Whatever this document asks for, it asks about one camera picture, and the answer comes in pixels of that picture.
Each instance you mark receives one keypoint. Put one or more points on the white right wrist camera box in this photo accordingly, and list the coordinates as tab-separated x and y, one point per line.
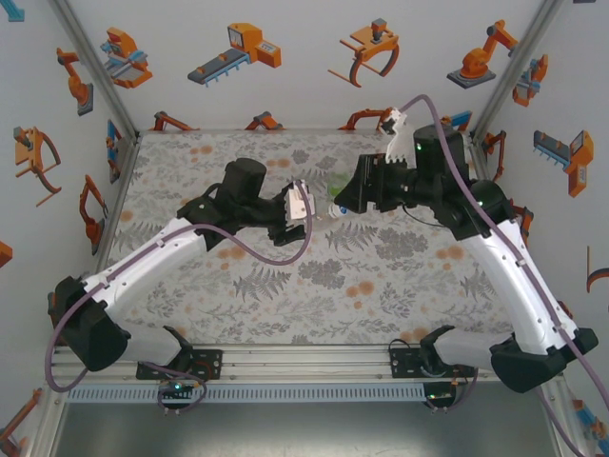
399	143

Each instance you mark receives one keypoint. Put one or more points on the grey metal sheet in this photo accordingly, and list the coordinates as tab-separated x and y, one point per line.
304	428

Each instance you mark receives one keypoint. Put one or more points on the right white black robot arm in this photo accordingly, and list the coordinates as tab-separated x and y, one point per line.
523	295

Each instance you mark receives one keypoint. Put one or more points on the aluminium frame leg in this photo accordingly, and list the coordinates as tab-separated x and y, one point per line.
563	423
45	423

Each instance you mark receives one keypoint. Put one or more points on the aluminium corner post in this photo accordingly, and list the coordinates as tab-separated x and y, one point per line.
90	62
516	62

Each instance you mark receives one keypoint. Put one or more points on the small controller circuit board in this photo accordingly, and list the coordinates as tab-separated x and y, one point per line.
176	386
438	396

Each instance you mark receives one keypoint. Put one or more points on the aluminium side rail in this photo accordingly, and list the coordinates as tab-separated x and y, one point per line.
127	162
473	147

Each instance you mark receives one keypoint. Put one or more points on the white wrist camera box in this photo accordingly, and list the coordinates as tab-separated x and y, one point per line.
300	204
399	143

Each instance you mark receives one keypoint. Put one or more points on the clear bottle green label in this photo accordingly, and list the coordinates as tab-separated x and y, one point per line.
339	183

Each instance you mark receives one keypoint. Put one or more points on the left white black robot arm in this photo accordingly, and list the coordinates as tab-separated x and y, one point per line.
143	266

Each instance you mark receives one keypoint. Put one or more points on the thin aluminium rear rail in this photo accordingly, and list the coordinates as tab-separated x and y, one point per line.
304	131

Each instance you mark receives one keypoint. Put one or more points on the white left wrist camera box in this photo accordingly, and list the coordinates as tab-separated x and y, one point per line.
300	204

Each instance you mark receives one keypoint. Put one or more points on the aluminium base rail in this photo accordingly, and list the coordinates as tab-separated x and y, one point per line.
309	362

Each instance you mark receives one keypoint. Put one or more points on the floral patterned table cover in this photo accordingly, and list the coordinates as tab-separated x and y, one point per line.
333	309

